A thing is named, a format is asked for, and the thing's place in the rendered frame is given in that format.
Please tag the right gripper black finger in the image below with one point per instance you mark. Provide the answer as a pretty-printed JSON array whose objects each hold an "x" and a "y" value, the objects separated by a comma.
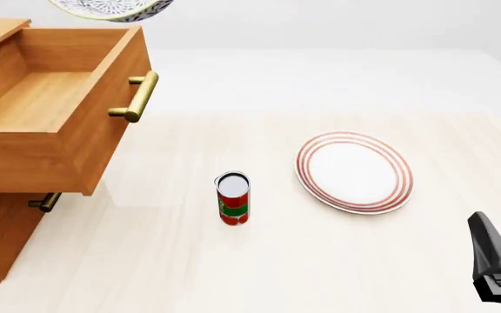
[{"x": 487, "y": 247}]

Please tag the black white patterned bowl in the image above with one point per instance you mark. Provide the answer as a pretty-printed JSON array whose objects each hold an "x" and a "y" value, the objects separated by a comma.
[{"x": 111, "y": 9}]

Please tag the open wooden drawer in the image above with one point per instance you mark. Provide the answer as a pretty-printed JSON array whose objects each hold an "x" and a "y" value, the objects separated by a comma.
[{"x": 37, "y": 98}]

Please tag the white plate with red rings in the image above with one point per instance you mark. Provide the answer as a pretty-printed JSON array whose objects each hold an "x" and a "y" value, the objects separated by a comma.
[{"x": 352, "y": 172}]

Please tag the red green printed tin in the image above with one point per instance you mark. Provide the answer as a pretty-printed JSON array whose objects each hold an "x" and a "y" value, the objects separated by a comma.
[{"x": 233, "y": 205}]

